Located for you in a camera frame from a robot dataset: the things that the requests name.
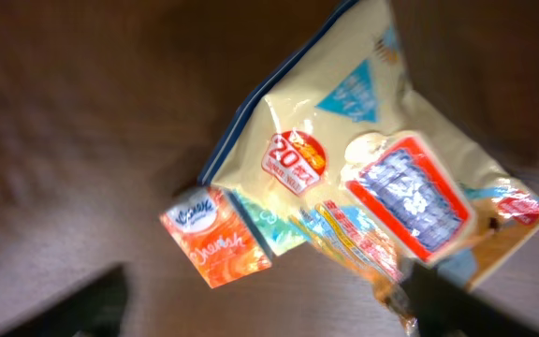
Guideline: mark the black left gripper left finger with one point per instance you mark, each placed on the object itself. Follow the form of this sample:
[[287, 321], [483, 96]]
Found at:
[[95, 308]]

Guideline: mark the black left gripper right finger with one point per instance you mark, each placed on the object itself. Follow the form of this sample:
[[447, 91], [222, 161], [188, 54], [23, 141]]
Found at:
[[444, 309]]

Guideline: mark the orange tissue pack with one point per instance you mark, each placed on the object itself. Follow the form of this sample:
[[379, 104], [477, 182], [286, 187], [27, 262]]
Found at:
[[215, 234]]

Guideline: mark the cream snack bag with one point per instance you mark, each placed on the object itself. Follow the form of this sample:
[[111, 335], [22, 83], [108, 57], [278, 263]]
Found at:
[[338, 144]]

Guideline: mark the green tissue pack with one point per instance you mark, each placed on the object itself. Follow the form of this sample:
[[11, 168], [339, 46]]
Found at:
[[279, 235]]

